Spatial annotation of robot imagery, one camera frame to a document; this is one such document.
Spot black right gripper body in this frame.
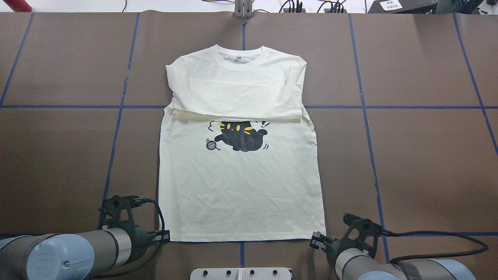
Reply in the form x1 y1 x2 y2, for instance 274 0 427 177
325 238 356 266

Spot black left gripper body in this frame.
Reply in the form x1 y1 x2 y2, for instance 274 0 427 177
126 226 152 255

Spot cream long sleeve cat shirt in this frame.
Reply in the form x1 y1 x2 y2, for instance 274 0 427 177
158 45 326 242

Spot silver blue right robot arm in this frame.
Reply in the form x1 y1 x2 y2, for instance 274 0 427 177
309 231 476 280

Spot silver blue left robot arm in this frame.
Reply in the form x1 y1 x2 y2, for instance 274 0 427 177
0 226 170 280

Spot brown paper table cover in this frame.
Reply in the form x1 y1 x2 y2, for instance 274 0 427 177
0 10 497 280

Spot small black box device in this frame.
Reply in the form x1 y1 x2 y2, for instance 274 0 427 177
368 0 438 14

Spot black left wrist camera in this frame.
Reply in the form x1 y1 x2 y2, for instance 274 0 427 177
98 195 156 230

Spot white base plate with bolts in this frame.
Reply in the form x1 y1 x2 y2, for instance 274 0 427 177
190 267 293 280

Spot aluminium frame post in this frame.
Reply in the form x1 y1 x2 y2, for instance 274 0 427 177
233 0 254 18

